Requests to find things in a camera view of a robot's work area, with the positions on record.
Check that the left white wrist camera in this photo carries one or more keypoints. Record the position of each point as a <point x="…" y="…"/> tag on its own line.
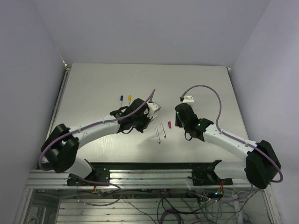
<point x="154" y="108"/>

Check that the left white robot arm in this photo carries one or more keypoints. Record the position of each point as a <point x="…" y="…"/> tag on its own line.
<point x="61" y="147"/>

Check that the red marker pen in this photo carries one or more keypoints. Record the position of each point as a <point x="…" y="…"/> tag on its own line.
<point x="158" y="135"/>

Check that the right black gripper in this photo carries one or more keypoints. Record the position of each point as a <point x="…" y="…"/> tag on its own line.
<point x="177" y="122"/>

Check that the aluminium frame rail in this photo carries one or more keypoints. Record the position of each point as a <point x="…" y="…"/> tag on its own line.
<point x="129" y="179"/>

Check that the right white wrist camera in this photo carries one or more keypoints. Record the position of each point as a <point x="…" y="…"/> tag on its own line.
<point x="187" y="99"/>

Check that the purple marker pen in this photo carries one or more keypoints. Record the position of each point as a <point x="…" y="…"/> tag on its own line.
<point x="163" y="129"/>

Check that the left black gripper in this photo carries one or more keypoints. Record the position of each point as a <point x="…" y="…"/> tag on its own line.
<point x="147" y="119"/>

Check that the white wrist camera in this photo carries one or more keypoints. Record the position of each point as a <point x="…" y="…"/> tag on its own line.
<point x="187" y="99"/>
<point x="154" y="108"/>

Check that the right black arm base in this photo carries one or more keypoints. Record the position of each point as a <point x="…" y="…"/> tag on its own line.
<point x="203" y="174"/>

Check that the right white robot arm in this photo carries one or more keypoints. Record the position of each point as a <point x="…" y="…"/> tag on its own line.
<point x="259" y="163"/>

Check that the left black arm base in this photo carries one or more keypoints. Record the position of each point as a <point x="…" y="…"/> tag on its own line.
<point x="82" y="173"/>

